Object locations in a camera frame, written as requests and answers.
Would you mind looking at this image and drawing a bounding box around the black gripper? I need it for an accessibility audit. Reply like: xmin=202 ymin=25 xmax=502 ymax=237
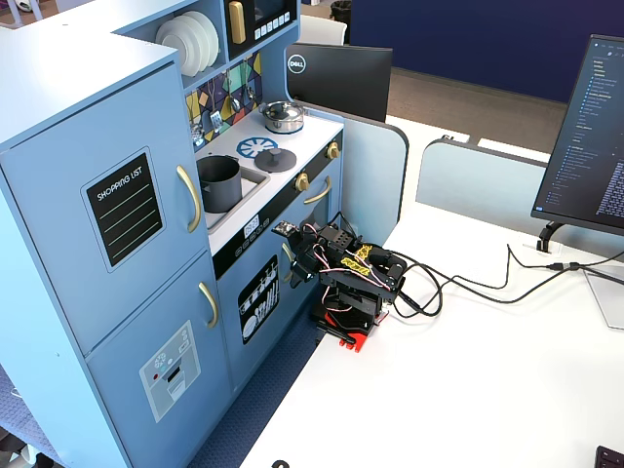
xmin=290 ymin=228 xmax=326 ymax=290

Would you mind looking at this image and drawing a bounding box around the gray pot lid with knob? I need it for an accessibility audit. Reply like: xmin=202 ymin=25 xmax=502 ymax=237
xmin=253 ymin=147 xmax=297 ymax=174

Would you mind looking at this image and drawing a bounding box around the robot base table clamp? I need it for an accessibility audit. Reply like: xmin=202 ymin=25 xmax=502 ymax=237
xmin=311 ymin=299 xmax=391 ymax=355

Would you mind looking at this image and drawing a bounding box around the steel pot lid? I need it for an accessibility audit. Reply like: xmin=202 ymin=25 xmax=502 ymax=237
xmin=257 ymin=99 xmax=306 ymax=123

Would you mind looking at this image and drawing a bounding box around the white toy sink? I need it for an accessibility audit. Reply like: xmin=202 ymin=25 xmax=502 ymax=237
xmin=197 ymin=167 xmax=272 ymax=233

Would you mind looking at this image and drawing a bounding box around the gray cooking pot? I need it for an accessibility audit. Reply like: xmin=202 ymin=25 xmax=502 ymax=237
xmin=196 ymin=154 xmax=244 ymax=215

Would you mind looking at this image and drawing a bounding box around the large light blue desk divider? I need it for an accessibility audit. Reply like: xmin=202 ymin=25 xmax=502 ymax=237
xmin=292 ymin=99 xmax=410 ymax=251

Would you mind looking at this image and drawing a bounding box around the steel pot with blue band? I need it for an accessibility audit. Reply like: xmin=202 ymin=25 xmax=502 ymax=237
xmin=264 ymin=109 xmax=305 ymax=136

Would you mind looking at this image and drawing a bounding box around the ice dispenser sticker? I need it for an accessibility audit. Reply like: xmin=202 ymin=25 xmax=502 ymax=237
xmin=138 ymin=320 xmax=203 ymax=424

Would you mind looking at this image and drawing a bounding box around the silver hanging slotted spatula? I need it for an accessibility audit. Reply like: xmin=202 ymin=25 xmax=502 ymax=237
xmin=208 ymin=77 xmax=223 ymax=134

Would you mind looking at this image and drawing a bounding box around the large silver hanging spoon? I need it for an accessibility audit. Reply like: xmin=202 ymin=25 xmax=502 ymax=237
xmin=229 ymin=67 xmax=243 ymax=113

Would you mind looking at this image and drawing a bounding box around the shopping list chalkboard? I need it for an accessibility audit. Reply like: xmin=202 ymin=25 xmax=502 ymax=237
xmin=80 ymin=145 xmax=168 ymax=273

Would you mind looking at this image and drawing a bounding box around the black Dell monitor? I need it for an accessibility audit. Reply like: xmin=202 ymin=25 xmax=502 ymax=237
xmin=285 ymin=42 xmax=394 ymax=124

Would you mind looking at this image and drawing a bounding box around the small light blue desk divider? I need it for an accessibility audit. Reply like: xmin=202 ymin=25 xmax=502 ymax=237
xmin=415 ymin=138 xmax=553 ymax=226

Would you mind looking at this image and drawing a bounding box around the black monitor stand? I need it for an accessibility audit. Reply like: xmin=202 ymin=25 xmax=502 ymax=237
xmin=535 ymin=221 xmax=572 ymax=254

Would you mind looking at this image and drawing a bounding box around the white chair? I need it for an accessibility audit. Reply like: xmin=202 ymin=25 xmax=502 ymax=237
xmin=297 ymin=14 xmax=349 ymax=47

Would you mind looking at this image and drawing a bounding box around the white toy plate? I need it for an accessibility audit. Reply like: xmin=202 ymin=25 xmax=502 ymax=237
xmin=173 ymin=14 xmax=213 ymax=72
xmin=187 ymin=10 xmax=221 ymax=67
xmin=155 ymin=18 xmax=204 ymax=78

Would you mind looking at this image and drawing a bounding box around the black toy microwave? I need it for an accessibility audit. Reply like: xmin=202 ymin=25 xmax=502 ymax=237
xmin=223 ymin=0 xmax=299 ymax=62

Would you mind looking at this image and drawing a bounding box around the blue toy kitchen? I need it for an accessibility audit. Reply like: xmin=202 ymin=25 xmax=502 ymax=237
xmin=0 ymin=0 xmax=345 ymax=468

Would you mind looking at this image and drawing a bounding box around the navy office partition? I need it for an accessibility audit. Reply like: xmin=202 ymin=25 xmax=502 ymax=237
xmin=349 ymin=0 xmax=624 ymax=104

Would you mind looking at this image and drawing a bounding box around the clear acrylic plate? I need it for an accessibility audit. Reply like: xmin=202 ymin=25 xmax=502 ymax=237
xmin=582 ymin=267 xmax=624 ymax=332

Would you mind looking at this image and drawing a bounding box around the monitor with lit screen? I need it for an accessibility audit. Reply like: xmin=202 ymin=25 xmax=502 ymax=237
xmin=529 ymin=33 xmax=624 ymax=240

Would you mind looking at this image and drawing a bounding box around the black keyboard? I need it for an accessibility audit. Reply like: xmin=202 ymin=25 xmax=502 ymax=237
xmin=595 ymin=444 xmax=624 ymax=468

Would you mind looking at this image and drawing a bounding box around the gold dishwasher handle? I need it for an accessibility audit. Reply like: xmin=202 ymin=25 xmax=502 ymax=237
xmin=281 ymin=242 xmax=296 ymax=285

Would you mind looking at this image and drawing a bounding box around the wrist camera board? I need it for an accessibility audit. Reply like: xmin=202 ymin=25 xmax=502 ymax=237
xmin=271 ymin=219 xmax=300 ymax=240

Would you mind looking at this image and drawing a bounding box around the gold oven handle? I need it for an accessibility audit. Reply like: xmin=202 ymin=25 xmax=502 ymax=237
xmin=303 ymin=175 xmax=333 ymax=206

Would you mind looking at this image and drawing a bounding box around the short gold fridge handle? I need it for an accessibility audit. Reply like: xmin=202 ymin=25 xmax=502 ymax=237
xmin=198 ymin=281 xmax=219 ymax=330

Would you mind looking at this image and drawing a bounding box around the long gold fridge handle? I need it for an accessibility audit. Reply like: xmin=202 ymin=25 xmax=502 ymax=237
xmin=175 ymin=165 xmax=203 ymax=234

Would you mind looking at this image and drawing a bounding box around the black cable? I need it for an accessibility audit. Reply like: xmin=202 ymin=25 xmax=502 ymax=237
xmin=389 ymin=243 xmax=624 ymax=293
xmin=392 ymin=260 xmax=624 ymax=319

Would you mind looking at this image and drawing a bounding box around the gold microwave handle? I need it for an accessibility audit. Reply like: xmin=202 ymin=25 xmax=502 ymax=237
xmin=228 ymin=1 xmax=247 ymax=45

